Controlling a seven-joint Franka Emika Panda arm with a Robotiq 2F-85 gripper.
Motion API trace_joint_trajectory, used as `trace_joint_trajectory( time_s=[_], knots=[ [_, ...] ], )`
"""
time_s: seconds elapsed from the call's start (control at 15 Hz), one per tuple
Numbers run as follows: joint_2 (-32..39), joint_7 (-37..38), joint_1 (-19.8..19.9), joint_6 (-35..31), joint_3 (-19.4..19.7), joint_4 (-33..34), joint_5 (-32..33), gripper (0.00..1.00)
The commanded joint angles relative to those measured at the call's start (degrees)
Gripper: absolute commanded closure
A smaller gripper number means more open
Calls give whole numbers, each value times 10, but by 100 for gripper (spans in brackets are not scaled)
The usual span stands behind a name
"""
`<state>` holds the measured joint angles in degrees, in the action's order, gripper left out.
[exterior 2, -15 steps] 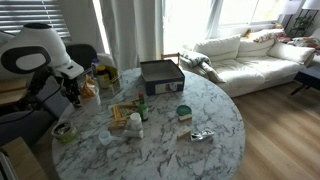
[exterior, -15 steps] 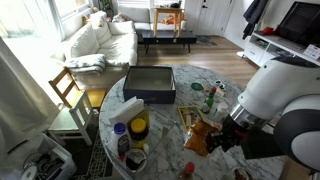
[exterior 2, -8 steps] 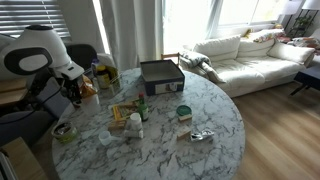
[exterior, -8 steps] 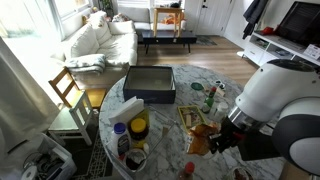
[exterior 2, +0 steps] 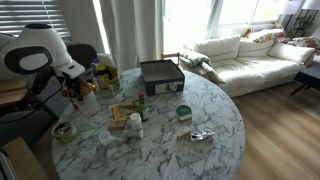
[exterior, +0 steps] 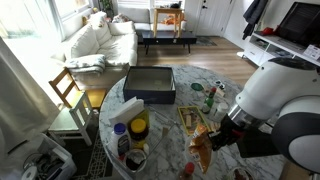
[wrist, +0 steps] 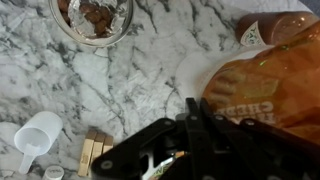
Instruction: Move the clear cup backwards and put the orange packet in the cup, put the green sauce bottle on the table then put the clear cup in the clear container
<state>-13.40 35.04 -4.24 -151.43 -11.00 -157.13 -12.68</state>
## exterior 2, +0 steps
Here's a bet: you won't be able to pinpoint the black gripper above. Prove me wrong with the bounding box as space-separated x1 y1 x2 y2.
61 77 85 102

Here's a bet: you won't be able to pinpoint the large clear plastic cup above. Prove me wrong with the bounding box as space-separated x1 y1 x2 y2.
73 88 101 117

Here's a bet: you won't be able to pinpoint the orange chip packet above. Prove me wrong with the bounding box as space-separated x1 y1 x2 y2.
78 79 98 98

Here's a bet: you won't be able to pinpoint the green bottle red cap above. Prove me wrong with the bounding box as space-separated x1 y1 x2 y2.
137 92 150 122

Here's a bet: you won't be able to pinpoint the white bottle blue cap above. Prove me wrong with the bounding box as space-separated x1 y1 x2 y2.
90 58 100 78

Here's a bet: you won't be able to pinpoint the white pill bottle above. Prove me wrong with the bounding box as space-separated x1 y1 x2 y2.
128 112 144 133

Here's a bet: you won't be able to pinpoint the brown jar yellow lid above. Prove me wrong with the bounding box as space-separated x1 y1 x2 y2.
95 64 112 89

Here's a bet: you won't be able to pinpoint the clear acrylic organizer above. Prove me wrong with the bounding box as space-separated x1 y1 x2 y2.
94 66 123 100

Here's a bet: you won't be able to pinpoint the bowl with dark food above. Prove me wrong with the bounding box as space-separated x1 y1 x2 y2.
51 121 81 145

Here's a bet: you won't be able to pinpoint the yellow dog book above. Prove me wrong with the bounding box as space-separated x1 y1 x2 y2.
112 99 142 122

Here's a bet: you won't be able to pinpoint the wooden plank block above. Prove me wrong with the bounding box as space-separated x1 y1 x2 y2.
108 124 127 131
109 119 128 126
108 122 127 129

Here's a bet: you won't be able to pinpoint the clear measuring scoop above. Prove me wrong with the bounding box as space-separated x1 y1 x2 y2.
98 129 124 147

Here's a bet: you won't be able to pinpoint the wooden desk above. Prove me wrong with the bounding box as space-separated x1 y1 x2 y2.
0 78 29 106

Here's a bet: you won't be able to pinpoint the white curtain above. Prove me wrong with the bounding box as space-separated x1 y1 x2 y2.
99 0 164 73

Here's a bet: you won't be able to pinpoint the navy cardboard box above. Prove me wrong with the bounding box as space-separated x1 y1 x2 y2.
139 59 186 97

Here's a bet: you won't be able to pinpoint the white window blinds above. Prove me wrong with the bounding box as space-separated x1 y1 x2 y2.
0 0 73 39

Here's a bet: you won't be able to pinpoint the wooden chair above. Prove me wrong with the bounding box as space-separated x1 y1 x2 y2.
160 52 181 68

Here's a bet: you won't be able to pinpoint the green round lid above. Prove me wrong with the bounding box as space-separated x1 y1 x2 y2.
175 104 193 117

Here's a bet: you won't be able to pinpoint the small wooden block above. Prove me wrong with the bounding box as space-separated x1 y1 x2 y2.
177 113 194 122
175 128 193 141

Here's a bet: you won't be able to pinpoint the grey white blanket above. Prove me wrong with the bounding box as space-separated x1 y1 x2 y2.
181 49 226 84

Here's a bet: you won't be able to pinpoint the large bright window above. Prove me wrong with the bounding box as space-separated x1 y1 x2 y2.
163 0 291 54

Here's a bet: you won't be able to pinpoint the white sofa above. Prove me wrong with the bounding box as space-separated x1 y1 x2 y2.
181 28 316 98

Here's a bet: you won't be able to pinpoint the patterned throw pillow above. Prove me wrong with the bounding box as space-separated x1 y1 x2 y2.
288 35 320 52
253 29 284 44

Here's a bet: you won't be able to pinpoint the dark coffee table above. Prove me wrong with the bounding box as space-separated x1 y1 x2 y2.
289 64 320 98

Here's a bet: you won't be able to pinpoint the white lamp shade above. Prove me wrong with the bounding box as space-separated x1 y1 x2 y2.
281 0 303 16

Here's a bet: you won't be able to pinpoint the green house plant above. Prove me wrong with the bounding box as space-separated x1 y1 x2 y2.
289 13 314 38

